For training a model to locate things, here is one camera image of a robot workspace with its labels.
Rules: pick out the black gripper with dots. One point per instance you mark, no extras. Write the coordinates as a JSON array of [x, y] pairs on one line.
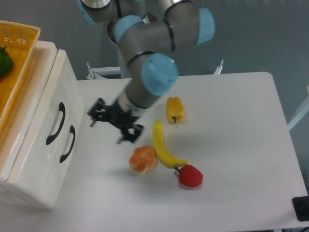
[[113, 114]]

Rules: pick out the white top drawer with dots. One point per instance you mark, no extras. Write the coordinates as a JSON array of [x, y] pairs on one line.
[[53, 106]]

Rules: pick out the white drawer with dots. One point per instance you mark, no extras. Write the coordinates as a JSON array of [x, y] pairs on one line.
[[53, 106], [42, 171]]

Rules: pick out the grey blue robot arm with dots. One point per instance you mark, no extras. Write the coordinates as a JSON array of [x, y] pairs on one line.
[[144, 47]]

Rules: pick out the white drawer cabinet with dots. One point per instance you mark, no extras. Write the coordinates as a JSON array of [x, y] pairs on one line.
[[14, 131]]

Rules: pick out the white lower drawer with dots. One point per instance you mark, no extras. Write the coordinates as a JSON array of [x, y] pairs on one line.
[[42, 171]]

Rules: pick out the round twisted bread roll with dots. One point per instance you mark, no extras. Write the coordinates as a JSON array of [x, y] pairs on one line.
[[143, 159]]

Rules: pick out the yellow banana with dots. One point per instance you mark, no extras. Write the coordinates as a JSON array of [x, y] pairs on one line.
[[160, 148]]

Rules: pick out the yellow bell pepper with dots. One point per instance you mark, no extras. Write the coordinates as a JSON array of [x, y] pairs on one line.
[[174, 110]]

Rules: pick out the red bell pepper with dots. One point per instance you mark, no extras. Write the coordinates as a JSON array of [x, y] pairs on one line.
[[189, 176]]

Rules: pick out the green bell pepper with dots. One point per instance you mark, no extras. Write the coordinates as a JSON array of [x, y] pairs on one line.
[[6, 62]]

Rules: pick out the orange plastic basket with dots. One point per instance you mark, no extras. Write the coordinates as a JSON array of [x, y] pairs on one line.
[[17, 42]]

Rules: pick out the black device at edge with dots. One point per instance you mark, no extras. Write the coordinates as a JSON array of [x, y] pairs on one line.
[[301, 207]]

